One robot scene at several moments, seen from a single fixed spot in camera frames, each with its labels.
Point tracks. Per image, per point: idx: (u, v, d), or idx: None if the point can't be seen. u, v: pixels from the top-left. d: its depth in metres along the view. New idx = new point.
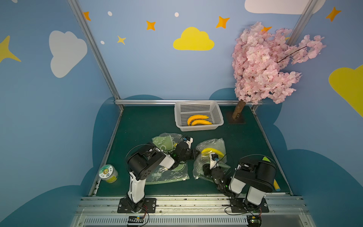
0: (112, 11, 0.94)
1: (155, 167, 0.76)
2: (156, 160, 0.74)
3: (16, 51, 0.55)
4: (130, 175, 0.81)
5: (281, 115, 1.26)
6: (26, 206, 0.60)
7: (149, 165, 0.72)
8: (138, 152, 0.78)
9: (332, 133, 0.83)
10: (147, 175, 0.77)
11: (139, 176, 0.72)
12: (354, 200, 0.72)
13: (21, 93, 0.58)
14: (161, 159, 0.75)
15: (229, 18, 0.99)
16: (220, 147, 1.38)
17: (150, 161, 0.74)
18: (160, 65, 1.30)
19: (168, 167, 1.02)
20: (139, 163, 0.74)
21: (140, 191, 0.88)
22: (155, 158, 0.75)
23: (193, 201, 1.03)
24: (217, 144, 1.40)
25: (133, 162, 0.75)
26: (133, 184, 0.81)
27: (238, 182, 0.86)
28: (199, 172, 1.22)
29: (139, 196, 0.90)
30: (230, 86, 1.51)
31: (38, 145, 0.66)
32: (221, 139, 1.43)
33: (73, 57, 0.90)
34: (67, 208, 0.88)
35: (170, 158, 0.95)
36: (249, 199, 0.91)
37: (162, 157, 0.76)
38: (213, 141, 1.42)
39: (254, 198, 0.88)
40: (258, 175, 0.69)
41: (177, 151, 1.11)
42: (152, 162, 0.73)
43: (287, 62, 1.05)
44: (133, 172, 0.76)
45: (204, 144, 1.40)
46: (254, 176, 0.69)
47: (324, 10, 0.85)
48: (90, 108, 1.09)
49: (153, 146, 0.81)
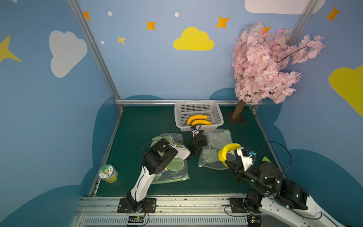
0: (112, 11, 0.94)
1: (168, 162, 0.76)
2: (169, 156, 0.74)
3: (15, 51, 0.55)
4: (142, 169, 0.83)
5: (281, 115, 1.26)
6: (26, 206, 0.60)
7: (162, 161, 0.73)
8: (152, 149, 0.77)
9: (332, 133, 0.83)
10: (160, 170, 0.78)
11: (153, 170, 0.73)
12: (354, 200, 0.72)
13: (21, 94, 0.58)
14: (173, 154, 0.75)
15: (229, 18, 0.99)
16: (227, 137, 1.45)
17: (163, 158, 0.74)
18: (160, 66, 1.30)
19: (185, 157, 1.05)
20: (154, 159, 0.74)
21: (145, 189, 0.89)
22: (168, 154, 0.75)
23: (193, 201, 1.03)
24: (224, 134, 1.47)
25: (148, 157, 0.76)
26: (143, 179, 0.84)
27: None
28: (204, 160, 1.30)
29: (142, 193, 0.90)
30: (230, 86, 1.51)
31: (38, 145, 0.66)
32: (228, 131, 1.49)
33: (73, 57, 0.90)
34: (68, 208, 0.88)
35: (186, 150, 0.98)
36: (263, 208, 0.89)
37: (174, 153, 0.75)
38: (221, 132, 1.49)
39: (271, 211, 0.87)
40: None
41: (194, 142, 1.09)
42: (166, 159, 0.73)
43: (287, 62, 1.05)
44: (147, 167, 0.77)
45: (212, 132, 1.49)
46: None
47: (325, 10, 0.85)
48: (90, 108, 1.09)
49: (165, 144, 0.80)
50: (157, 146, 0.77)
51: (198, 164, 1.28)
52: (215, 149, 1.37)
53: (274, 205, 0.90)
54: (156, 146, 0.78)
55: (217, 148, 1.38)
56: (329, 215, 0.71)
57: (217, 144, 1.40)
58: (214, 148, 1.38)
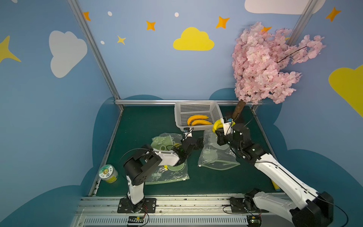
0: (112, 11, 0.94)
1: (152, 171, 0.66)
2: (151, 165, 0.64)
3: (15, 51, 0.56)
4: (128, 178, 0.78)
5: (281, 115, 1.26)
6: (26, 207, 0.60)
7: (143, 171, 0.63)
8: (133, 157, 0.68)
9: (332, 133, 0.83)
10: (144, 180, 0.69)
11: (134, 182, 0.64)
12: (353, 200, 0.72)
13: (21, 94, 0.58)
14: (155, 163, 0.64)
15: (229, 18, 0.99)
16: None
17: (142, 168, 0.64)
18: (160, 66, 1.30)
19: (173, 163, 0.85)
20: (134, 169, 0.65)
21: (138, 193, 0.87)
22: (150, 163, 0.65)
23: (193, 201, 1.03)
24: None
25: (128, 167, 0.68)
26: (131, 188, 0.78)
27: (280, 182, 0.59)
28: (204, 160, 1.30)
29: (136, 197, 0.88)
30: (230, 86, 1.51)
31: (38, 145, 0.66)
32: None
33: (73, 57, 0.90)
34: (68, 208, 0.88)
35: (174, 156, 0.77)
36: (254, 197, 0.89)
37: (157, 161, 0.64)
38: None
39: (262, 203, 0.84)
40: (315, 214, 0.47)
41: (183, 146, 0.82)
42: (145, 169, 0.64)
43: (287, 62, 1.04)
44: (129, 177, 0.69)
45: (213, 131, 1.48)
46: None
47: (325, 10, 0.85)
48: (90, 108, 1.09)
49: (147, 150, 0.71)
50: (139, 154, 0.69)
51: (198, 163, 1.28)
52: (216, 149, 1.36)
53: (263, 194, 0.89)
54: (136, 154, 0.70)
55: (217, 148, 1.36)
56: (289, 171, 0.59)
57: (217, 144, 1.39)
58: (214, 148, 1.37)
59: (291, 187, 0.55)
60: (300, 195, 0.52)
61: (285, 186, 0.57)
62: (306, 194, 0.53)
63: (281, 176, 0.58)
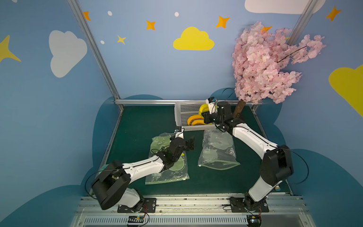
0: (112, 11, 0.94)
1: (121, 192, 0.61)
2: (116, 187, 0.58)
3: (15, 51, 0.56)
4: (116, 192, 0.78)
5: (281, 115, 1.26)
6: (26, 207, 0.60)
7: (109, 195, 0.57)
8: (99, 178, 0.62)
9: (332, 133, 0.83)
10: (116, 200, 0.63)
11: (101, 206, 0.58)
12: (353, 200, 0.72)
13: (21, 94, 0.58)
14: (122, 184, 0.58)
15: (229, 17, 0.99)
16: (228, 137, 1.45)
17: (109, 190, 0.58)
18: (160, 65, 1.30)
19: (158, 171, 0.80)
20: (101, 192, 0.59)
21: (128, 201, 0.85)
22: (116, 185, 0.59)
23: (193, 201, 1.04)
24: (225, 135, 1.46)
25: (95, 188, 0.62)
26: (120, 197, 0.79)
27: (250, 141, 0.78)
28: (204, 160, 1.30)
29: (129, 204, 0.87)
30: (230, 86, 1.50)
31: (38, 145, 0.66)
32: None
33: (73, 57, 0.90)
34: (68, 208, 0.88)
35: (155, 164, 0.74)
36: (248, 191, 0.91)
37: (123, 182, 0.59)
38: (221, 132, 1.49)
39: (254, 193, 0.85)
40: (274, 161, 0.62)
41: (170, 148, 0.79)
42: (112, 191, 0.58)
43: (287, 62, 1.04)
44: None
45: (213, 131, 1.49)
46: (278, 171, 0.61)
47: (324, 10, 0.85)
48: (90, 108, 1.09)
49: (115, 169, 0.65)
50: (105, 174, 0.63)
51: (198, 163, 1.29)
52: (216, 149, 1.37)
53: None
54: (103, 174, 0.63)
55: (217, 148, 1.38)
56: (258, 133, 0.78)
57: (217, 144, 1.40)
58: (214, 148, 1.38)
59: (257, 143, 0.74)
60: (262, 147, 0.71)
61: (254, 144, 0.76)
62: (267, 146, 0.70)
63: (253, 137, 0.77)
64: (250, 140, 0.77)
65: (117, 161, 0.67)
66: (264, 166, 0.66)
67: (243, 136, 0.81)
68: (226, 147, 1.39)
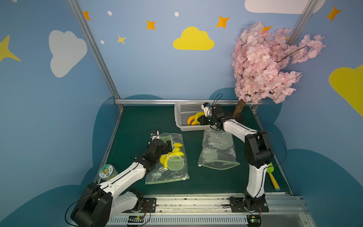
0: (112, 11, 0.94)
1: (107, 213, 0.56)
2: (98, 213, 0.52)
3: (15, 51, 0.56)
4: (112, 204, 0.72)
5: (281, 115, 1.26)
6: (26, 207, 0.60)
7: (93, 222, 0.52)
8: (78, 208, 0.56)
9: (332, 133, 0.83)
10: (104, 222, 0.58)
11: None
12: (354, 200, 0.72)
13: (20, 94, 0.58)
14: (105, 204, 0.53)
15: (229, 17, 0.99)
16: (228, 137, 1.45)
17: (93, 214, 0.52)
18: (160, 65, 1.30)
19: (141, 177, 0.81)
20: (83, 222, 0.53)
21: (127, 205, 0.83)
22: (97, 210, 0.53)
23: (193, 201, 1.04)
24: (225, 135, 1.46)
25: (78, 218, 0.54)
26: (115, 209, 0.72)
27: (236, 131, 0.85)
28: (203, 160, 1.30)
29: (128, 207, 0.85)
30: (230, 86, 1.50)
31: (38, 145, 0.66)
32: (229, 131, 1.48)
33: (73, 57, 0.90)
34: (68, 208, 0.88)
35: (135, 171, 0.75)
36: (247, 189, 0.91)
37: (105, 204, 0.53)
38: (222, 132, 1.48)
39: (250, 188, 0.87)
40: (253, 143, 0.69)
41: (150, 150, 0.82)
42: (96, 215, 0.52)
43: (287, 62, 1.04)
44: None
45: (213, 131, 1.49)
46: (257, 152, 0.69)
47: (324, 10, 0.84)
48: (90, 108, 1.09)
49: (92, 191, 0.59)
50: (83, 201, 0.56)
51: (198, 163, 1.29)
52: (216, 149, 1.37)
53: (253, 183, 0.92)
54: (81, 203, 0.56)
55: (217, 148, 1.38)
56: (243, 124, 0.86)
57: (217, 144, 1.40)
58: (214, 147, 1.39)
59: (241, 130, 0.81)
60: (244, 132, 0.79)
61: (238, 133, 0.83)
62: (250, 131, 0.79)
63: (237, 126, 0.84)
64: (235, 129, 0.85)
65: (92, 183, 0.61)
66: (247, 150, 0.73)
67: (230, 128, 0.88)
68: (226, 147, 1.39)
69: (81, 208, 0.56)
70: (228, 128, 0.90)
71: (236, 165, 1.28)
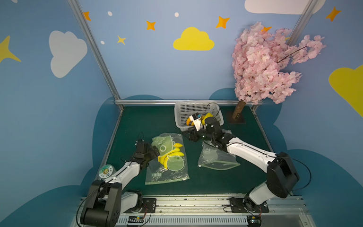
0: (112, 11, 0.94)
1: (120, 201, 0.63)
2: (113, 201, 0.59)
3: (15, 51, 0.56)
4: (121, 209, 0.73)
5: (281, 115, 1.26)
6: (26, 206, 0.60)
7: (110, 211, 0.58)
8: (88, 207, 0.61)
9: (332, 133, 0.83)
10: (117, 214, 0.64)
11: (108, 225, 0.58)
12: (353, 200, 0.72)
13: (21, 94, 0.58)
14: (117, 191, 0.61)
15: (229, 18, 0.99)
16: None
17: (108, 205, 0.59)
18: (160, 66, 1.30)
19: (136, 173, 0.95)
20: (99, 217, 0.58)
21: (129, 204, 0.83)
22: (111, 199, 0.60)
23: (193, 201, 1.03)
24: None
25: (89, 217, 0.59)
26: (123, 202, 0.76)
27: (248, 155, 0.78)
28: (203, 161, 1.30)
29: (131, 205, 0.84)
30: (230, 86, 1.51)
31: (38, 145, 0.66)
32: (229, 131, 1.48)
33: (73, 57, 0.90)
34: (68, 208, 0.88)
35: (132, 167, 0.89)
36: (250, 196, 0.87)
37: (117, 192, 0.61)
38: None
39: (255, 197, 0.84)
40: (280, 173, 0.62)
41: (139, 149, 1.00)
42: (112, 203, 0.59)
43: (287, 62, 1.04)
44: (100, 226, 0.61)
45: None
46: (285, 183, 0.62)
47: (325, 10, 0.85)
48: (90, 108, 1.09)
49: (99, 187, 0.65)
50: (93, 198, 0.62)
51: (198, 163, 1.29)
52: (216, 149, 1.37)
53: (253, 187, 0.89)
54: (90, 201, 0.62)
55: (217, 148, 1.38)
56: (253, 146, 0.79)
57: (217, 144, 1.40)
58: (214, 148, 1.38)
59: (256, 156, 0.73)
60: (263, 160, 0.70)
61: (253, 157, 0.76)
62: (267, 157, 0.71)
63: (250, 152, 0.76)
64: (246, 154, 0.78)
65: (96, 181, 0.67)
66: (270, 178, 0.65)
67: (238, 152, 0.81)
68: None
69: (90, 206, 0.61)
70: (235, 151, 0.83)
71: (236, 165, 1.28)
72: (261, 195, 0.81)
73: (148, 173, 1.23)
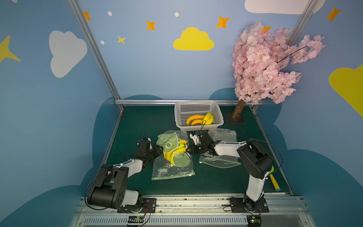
0: (112, 11, 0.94)
1: (125, 184, 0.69)
2: (119, 181, 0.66)
3: (15, 51, 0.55)
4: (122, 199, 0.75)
5: (281, 115, 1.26)
6: (26, 206, 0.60)
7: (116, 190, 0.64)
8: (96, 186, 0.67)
9: (332, 133, 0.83)
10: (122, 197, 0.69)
11: (113, 205, 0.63)
12: (354, 200, 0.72)
13: (20, 94, 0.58)
14: (124, 173, 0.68)
15: (229, 17, 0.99)
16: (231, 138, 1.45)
17: (115, 184, 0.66)
18: (160, 65, 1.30)
19: (141, 168, 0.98)
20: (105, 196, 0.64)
21: (130, 200, 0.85)
22: (117, 179, 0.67)
23: (193, 201, 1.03)
24: (229, 134, 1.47)
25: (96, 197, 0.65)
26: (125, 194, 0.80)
27: (229, 150, 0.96)
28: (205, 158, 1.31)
29: (132, 202, 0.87)
30: (230, 86, 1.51)
31: (38, 145, 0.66)
32: (234, 132, 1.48)
33: (73, 57, 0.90)
34: (68, 208, 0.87)
35: (136, 161, 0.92)
36: (247, 193, 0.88)
37: (123, 174, 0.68)
38: (226, 131, 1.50)
39: (251, 193, 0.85)
40: (247, 152, 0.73)
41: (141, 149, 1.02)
42: (119, 182, 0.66)
43: (287, 62, 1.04)
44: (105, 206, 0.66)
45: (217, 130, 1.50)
46: (255, 161, 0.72)
47: (325, 10, 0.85)
48: (90, 108, 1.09)
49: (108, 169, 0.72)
50: (101, 179, 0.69)
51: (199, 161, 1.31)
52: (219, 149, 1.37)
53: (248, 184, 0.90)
54: (99, 180, 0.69)
55: None
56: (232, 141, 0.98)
57: None
58: None
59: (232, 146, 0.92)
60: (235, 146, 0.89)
61: (230, 149, 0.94)
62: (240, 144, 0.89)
63: (227, 144, 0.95)
64: (227, 148, 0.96)
65: (105, 165, 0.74)
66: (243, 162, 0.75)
67: (222, 149, 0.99)
68: None
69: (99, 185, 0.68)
70: (220, 149, 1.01)
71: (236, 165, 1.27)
72: (254, 188, 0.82)
73: (154, 169, 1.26)
